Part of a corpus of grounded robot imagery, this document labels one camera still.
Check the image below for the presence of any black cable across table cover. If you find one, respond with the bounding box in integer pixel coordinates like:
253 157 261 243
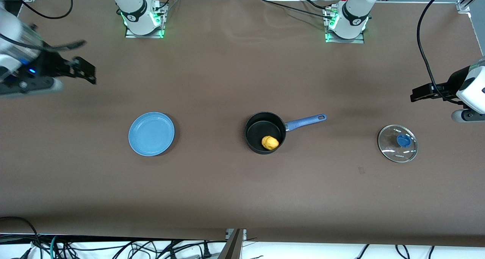
260 0 334 20

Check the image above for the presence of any black power plug cable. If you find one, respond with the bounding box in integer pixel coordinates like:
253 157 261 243
167 241 212 259

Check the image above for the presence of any blue round plate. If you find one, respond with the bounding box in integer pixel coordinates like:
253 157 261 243
128 112 175 156

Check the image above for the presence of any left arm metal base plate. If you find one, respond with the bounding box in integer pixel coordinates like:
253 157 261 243
324 7 365 44

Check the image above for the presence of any glass lid with blue knob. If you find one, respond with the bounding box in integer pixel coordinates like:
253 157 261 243
377 125 418 163

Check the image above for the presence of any black pot with blue handle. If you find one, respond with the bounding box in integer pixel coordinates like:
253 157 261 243
244 112 327 154

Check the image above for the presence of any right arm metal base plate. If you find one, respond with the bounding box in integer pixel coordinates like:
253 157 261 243
124 2 166 39

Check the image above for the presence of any metal camera stand post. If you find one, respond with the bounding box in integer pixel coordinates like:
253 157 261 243
218 229 247 259

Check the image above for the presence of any yellow potato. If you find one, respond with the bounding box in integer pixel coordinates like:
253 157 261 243
261 135 280 151

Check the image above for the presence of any thick black floor cable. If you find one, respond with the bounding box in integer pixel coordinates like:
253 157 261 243
0 216 42 259

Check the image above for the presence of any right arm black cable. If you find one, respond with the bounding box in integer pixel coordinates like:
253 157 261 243
0 0 87 51

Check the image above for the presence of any brown table cover sheet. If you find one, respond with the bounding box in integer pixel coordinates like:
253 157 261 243
0 0 485 248

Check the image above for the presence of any teal cable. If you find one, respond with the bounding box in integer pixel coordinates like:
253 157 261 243
48 235 59 259

